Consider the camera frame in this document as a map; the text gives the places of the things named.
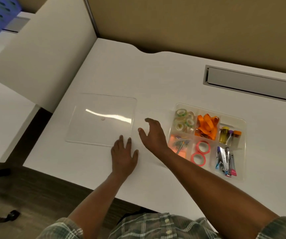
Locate person's left hand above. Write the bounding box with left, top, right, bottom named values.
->
left=110, top=135, right=139, bottom=178

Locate person's right hand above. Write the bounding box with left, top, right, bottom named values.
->
left=137, top=118, right=171, bottom=157

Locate pink sticky note pad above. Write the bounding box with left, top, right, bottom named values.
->
left=168, top=135, right=191, bottom=158

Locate bag of coloured paper clips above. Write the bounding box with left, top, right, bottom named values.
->
left=173, top=138, right=191, bottom=150

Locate clear plastic lid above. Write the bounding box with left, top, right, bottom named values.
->
left=65, top=93, right=137, bottom=148

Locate pink tape roll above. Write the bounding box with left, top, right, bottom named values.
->
left=190, top=152, right=206, bottom=167
left=196, top=140, right=211, bottom=155

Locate orange lanyard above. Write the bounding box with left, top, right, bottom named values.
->
left=194, top=114, right=220, bottom=141

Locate yellow tube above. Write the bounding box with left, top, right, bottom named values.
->
left=219, top=126, right=230, bottom=145

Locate clear tube orange cap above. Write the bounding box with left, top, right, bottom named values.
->
left=232, top=130, right=242, bottom=147

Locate clear plastic organizer box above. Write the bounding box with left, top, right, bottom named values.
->
left=167, top=103, right=247, bottom=182

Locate person's right forearm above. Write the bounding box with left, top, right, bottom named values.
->
left=159, top=148, right=280, bottom=239

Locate person's left forearm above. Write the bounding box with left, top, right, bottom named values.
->
left=67, top=173, right=131, bottom=239

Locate white desk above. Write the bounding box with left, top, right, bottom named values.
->
left=23, top=38, right=286, bottom=233
left=0, top=12, right=40, bottom=163

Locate green plaid shirt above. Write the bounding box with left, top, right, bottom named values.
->
left=36, top=212, right=286, bottom=239

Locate tan partition panel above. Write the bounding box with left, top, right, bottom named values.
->
left=16, top=0, right=50, bottom=14
left=87, top=0, right=286, bottom=76

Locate black chair base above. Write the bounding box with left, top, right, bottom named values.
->
left=0, top=168, right=21, bottom=224

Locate white divider panel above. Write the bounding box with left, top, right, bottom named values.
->
left=0, top=0, right=97, bottom=114

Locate grey cable tray cover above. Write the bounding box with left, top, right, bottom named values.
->
left=2, top=16, right=30, bottom=33
left=203, top=64, right=286, bottom=105

